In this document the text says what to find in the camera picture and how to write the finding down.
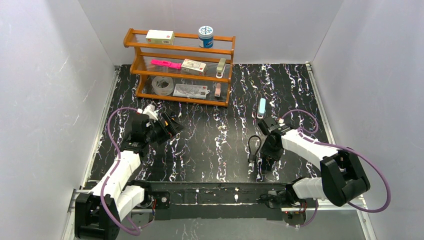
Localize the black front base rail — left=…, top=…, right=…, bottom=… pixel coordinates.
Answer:
left=109, top=180, right=342, bottom=221

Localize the flat packaged card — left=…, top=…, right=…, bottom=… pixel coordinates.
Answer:
left=172, top=83, right=210, bottom=99

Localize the blue round jar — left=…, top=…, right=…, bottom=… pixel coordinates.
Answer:
left=198, top=25, right=214, bottom=49

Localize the beige small stapler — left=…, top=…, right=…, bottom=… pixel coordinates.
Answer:
left=215, top=58, right=226, bottom=79

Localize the wooden three-tier shelf rack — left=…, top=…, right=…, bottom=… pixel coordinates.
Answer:
left=123, top=28, right=236, bottom=107

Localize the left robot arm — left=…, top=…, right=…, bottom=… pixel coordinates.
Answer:
left=74, top=106, right=184, bottom=240

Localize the purple cable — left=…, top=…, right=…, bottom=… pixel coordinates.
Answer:
left=279, top=109, right=392, bottom=229
left=99, top=106, right=147, bottom=237

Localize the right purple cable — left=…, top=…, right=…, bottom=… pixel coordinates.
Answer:
left=279, top=109, right=392, bottom=229

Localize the black cable loop lock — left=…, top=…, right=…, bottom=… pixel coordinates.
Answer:
left=247, top=135, right=262, bottom=163

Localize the white box shelf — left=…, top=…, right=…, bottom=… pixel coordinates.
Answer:
left=145, top=29, right=175, bottom=45
left=181, top=59, right=207, bottom=76

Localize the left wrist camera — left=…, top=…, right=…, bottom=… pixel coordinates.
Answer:
left=142, top=104, right=159, bottom=121

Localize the white box top shelf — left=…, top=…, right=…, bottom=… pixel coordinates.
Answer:
left=145, top=29, right=175, bottom=45

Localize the white box middle shelf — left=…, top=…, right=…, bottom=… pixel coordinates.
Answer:
left=181, top=59, right=207, bottom=76

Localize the white blue stapler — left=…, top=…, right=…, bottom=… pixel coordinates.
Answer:
left=256, top=97, right=266, bottom=119

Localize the pink flat tool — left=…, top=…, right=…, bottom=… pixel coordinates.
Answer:
left=150, top=59, right=182, bottom=70

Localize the clear tape roll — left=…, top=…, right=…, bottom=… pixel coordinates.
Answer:
left=151, top=76, right=175, bottom=96

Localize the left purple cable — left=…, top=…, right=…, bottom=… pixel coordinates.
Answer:
left=99, top=106, right=147, bottom=237

